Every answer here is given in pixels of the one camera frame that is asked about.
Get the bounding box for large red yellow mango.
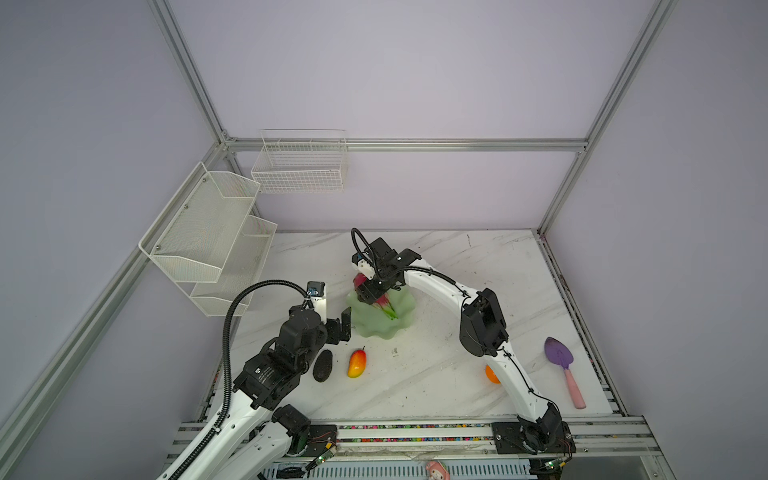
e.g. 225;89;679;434
347;348;367;379

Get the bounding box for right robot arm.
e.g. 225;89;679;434
351;228;566;454

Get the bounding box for purple pink toy shovel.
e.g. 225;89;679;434
544;337;586;410

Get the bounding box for orange tangerine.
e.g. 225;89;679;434
485;366;500;385

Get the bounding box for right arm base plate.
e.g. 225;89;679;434
491;420;576;455

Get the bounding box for white wire basket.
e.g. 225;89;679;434
251;129;348;194

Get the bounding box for pink dragon fruit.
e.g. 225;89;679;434
353;273;398;320

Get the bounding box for white mesh lower shelf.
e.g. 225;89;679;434
190;215;277;317

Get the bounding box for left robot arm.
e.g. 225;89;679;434
159;280;351;479

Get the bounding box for aluminium front rail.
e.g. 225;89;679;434
161;415;676;480

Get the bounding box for white mesh shelf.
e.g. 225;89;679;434
190;215;277;317
138;164;260;283

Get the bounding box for black avocado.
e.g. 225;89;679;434
312;350;334;383

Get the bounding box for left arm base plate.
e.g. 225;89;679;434
287;424;338;457

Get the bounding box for pink doll figure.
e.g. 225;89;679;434
426;461;450;480

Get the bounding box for black corrugated cable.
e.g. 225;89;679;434
167;279;311;480

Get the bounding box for white mesh upper shelf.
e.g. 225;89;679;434
138;164;260;283

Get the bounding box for green scalloped fruit bowl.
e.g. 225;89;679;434
346;287;416;340

